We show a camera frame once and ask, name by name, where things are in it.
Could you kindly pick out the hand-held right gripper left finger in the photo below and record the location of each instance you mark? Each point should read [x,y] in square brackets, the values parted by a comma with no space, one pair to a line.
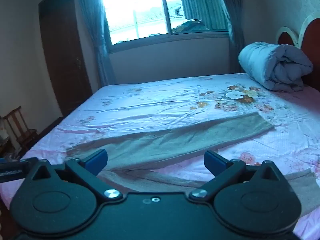
[96,160]

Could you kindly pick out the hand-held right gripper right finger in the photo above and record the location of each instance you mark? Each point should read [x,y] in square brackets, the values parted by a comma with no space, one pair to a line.
[212,163]

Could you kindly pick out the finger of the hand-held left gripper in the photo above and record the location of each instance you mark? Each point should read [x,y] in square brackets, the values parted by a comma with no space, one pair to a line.
[17,170]

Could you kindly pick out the grey-green pants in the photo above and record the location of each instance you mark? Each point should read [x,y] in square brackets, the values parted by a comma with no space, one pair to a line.
[175,140]

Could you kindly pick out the wooden chair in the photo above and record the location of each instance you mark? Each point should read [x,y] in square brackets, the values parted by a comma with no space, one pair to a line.
[18,130]

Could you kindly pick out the bed with floral sheet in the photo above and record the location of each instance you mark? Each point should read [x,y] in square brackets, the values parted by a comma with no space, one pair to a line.
[175,97]

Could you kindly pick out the dark wooden wardrobe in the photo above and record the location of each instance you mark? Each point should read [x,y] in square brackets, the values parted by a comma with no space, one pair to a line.
[62,55]

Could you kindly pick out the light blue pillow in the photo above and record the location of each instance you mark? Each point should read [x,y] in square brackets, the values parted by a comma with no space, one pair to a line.
[272,65]

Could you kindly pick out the teal curtain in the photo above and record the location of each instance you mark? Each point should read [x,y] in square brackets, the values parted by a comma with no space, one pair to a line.
[230,12]
[96,30]

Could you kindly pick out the sliding glass window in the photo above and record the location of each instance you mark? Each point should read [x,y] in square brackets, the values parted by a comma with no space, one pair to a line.
[140,10]

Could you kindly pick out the red and white headboard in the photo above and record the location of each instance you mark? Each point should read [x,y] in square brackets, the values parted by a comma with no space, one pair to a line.
[312,37]

